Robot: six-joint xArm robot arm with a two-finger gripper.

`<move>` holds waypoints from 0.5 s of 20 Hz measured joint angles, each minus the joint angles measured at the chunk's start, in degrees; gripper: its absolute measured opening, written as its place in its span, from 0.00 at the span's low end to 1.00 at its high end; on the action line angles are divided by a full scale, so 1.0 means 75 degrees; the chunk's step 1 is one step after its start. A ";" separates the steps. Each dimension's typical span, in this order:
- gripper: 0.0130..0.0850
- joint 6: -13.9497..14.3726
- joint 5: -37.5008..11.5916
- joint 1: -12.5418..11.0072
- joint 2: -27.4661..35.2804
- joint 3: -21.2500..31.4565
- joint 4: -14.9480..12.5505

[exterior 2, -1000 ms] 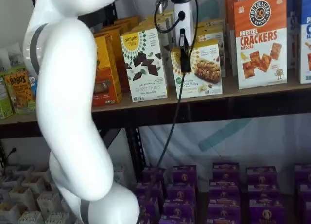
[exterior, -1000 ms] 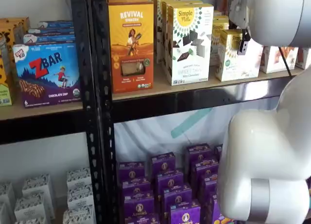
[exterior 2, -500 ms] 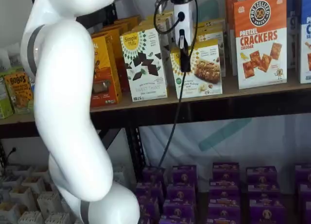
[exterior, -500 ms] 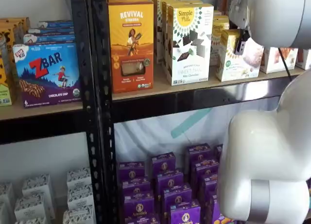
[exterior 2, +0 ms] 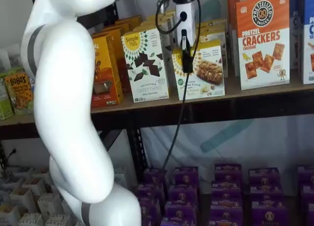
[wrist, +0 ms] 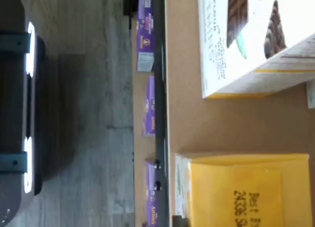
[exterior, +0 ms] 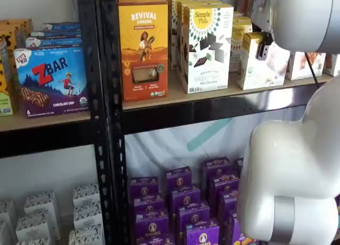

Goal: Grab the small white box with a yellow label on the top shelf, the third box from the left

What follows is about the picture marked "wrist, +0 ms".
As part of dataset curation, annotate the gray rounded robot base platform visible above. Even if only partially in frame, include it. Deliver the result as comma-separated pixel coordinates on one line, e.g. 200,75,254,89
0,0,46,225

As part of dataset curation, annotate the purple Annie's bunny grahams box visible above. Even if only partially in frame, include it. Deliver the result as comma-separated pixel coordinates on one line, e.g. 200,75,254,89
141,75,157,138

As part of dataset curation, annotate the black metal shelf beam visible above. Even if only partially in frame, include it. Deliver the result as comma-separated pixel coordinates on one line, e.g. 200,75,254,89
152,0,171,227

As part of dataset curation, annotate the wooden shelf board with purple boxes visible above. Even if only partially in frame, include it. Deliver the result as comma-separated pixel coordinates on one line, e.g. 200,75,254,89
132,14,150,227

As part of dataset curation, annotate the purple Annie's box pink label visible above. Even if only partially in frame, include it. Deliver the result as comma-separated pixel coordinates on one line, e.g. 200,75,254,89
136,0,156,73

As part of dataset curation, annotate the wooden shelf board with white boxes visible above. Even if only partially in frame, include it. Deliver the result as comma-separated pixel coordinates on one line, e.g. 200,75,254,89
164,0,315,227

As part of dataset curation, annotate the purple Annie's box orange label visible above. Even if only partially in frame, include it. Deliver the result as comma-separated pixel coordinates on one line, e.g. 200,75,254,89
144,159,158,227

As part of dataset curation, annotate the white box with chocolate picture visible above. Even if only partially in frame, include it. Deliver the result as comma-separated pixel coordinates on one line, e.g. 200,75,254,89
197,0,315,100

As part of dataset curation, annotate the shiny silver bar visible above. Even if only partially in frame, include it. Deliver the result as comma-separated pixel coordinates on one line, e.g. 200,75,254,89
23,21,36,194

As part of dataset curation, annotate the black metal shelf post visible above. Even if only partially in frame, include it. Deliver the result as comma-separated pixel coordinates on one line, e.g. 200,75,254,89
122,0,141,16

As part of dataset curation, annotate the short green aluminium rail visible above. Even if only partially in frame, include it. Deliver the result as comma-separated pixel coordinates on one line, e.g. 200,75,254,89
0,151,28,175
0,32,30,53

